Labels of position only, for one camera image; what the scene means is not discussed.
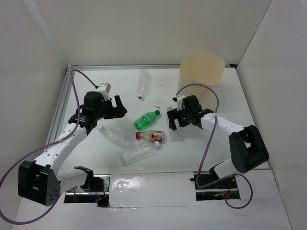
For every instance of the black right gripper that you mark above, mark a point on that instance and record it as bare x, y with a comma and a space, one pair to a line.
173, 114

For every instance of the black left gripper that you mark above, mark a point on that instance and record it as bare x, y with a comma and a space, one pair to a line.
118, 111

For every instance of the clear bottle white cap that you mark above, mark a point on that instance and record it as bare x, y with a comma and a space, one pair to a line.
121, 140

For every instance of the green plastic soda bottle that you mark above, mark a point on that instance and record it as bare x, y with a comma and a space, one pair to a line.
146, 120

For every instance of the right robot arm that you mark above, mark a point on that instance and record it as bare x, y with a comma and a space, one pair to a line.
247, 148

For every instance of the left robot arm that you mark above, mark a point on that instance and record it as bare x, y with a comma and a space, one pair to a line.
38, 180

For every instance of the beige plastic bin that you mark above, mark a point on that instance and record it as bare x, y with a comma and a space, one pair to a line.
202, 68

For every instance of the red cap labelled bottle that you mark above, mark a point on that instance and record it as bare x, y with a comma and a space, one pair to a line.
151, 136

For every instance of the clear bottle blue-white cap near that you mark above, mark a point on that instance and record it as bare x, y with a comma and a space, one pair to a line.
139, 153

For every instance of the clear bottle blue-white cap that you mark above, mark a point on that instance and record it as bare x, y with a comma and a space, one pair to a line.
139, 153
144, 83

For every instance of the clear bottle blue-white cap far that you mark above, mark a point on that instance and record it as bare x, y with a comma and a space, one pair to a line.
144, 83

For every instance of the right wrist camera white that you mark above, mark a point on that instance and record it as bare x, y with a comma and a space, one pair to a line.
179, 100

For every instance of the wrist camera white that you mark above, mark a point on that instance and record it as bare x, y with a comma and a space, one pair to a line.
104, 89
179, 100

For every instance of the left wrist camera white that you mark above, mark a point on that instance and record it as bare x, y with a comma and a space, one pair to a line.
104, 89

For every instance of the aluminium frame rail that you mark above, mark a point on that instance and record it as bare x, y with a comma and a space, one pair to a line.
228, 90

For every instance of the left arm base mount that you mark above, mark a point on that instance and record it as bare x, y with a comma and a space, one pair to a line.
87, 187

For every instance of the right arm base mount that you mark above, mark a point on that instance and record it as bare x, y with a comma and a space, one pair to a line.
217, 191

